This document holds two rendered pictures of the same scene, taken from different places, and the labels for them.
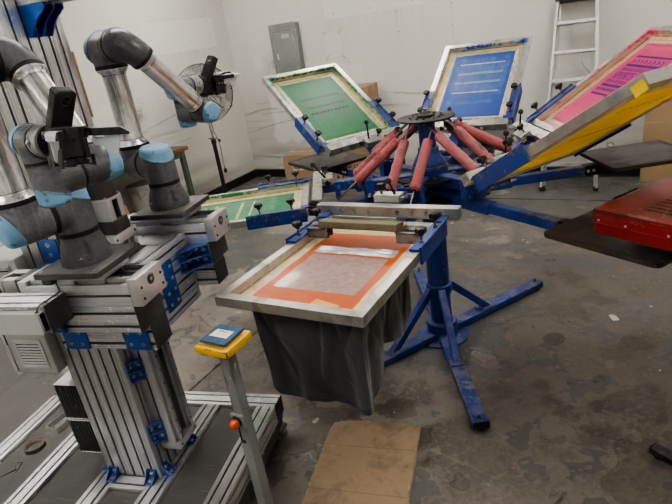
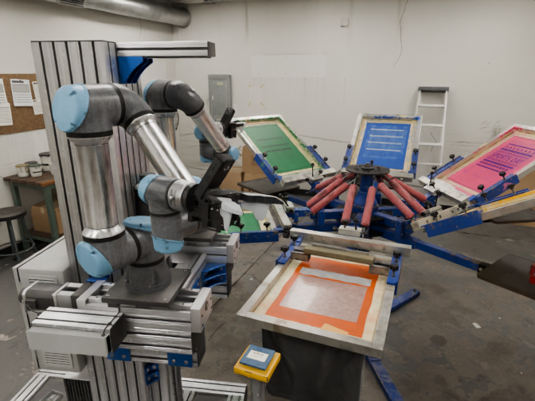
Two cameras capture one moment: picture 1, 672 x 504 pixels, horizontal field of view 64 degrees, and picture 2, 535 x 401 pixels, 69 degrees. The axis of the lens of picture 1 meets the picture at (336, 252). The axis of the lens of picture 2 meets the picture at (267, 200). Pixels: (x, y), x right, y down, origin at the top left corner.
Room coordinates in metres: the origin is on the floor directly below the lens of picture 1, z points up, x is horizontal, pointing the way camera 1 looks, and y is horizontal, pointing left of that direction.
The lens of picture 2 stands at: (0.35, 0.55, 1.93)
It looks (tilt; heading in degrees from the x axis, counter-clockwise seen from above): 18 degrees down; 350
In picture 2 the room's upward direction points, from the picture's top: straight up
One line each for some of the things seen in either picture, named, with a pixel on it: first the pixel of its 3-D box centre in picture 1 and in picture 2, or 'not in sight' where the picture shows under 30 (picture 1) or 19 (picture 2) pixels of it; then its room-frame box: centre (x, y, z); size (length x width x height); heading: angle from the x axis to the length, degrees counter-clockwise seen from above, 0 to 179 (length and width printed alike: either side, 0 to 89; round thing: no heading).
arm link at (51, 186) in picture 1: (55, 180); (172, 227); (1.30, 0.64, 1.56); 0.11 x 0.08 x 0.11; 137
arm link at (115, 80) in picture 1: (123, 107); (166, 143); (2.13, 0.70, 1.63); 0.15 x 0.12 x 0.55; 48
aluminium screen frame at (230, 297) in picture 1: (339, 261); (328, 286); (1.91, -0.01, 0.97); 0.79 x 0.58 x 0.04; 148
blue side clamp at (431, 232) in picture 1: (429, 240); (394, 273); (1.97, -0.37, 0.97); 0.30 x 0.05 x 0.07; 148
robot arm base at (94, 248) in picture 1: (83, 242); (147, 269); (1.57, 0.75, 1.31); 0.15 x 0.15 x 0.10
